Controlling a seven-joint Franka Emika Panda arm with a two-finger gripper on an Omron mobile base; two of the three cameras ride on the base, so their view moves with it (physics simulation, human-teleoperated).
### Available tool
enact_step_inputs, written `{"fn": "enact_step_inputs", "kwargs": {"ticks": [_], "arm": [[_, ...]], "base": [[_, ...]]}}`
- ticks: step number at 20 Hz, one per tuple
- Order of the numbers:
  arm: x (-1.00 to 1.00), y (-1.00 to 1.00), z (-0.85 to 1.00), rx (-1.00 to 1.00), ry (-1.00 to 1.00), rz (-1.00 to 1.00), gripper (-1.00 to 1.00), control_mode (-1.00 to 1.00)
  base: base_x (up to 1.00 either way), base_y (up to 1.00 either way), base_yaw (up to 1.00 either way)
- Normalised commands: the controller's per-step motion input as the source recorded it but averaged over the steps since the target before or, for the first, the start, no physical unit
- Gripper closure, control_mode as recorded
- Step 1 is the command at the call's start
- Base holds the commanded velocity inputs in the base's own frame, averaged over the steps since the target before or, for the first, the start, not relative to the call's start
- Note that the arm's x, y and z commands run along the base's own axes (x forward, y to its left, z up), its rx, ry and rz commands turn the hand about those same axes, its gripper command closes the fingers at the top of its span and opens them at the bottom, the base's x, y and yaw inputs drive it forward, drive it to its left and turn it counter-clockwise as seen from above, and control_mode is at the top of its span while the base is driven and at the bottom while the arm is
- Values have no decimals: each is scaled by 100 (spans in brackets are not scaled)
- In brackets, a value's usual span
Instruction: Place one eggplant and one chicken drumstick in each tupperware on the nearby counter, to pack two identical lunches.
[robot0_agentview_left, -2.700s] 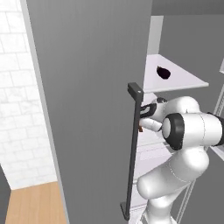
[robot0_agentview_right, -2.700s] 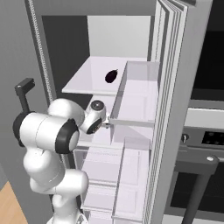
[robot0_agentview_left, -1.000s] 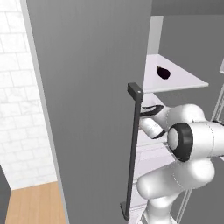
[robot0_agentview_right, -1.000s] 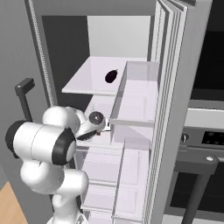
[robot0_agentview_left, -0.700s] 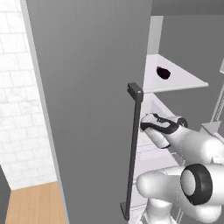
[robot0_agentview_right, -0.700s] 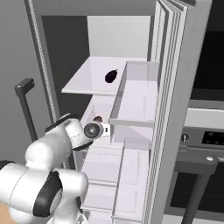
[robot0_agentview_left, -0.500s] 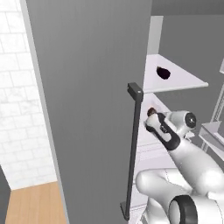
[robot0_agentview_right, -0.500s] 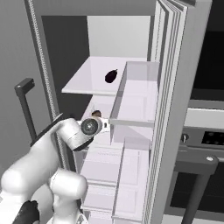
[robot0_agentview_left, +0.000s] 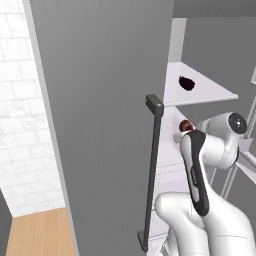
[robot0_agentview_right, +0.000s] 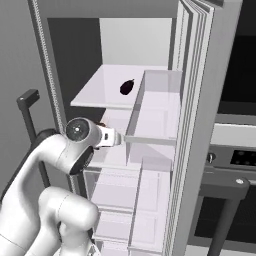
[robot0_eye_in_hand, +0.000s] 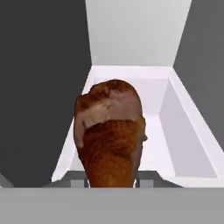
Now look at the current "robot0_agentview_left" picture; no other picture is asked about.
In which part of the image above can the dark grey fridge door handle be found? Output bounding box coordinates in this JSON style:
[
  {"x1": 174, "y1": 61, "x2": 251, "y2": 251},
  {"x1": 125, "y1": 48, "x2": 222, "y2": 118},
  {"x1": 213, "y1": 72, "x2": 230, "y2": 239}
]
[{"x1": 137, "y1": 94, "x2": 165, "y2": 253}]

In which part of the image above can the grey fridge door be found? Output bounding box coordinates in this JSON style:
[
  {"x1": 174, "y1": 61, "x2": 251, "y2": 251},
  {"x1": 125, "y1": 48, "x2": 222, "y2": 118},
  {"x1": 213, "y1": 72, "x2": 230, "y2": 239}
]
[{"x1": 22, "y1": 0, "x2": 175, "y2": 256}]

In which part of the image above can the grey fridge body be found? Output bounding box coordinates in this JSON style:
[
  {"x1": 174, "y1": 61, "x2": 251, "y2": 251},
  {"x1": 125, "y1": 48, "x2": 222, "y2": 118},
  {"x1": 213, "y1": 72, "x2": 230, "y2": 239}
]
[{"x1": 168, "y1": 0, "x2": 256, "y2": 256}]

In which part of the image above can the white fridge shelf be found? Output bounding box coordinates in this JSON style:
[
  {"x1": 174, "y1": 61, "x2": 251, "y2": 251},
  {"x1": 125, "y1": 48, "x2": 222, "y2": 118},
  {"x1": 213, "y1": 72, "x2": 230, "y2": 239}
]
[{"x1": 162, "y1": 61, "x2": 240, "y2": 108}]

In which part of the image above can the brown chicken drumstick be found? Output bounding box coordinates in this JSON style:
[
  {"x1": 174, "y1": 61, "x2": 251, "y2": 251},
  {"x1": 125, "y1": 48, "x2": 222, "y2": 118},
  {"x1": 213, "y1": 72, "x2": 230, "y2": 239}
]
[{"x1": 178, "y1": 119, "x2": 195, "y2": 133}]

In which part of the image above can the dark purple eggplant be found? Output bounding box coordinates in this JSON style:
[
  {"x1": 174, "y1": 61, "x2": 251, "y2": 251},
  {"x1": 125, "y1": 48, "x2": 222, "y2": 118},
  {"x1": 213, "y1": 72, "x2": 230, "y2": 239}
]
[{"x1": 178, "y1": 75, "x2": 196, "y2": 91}]

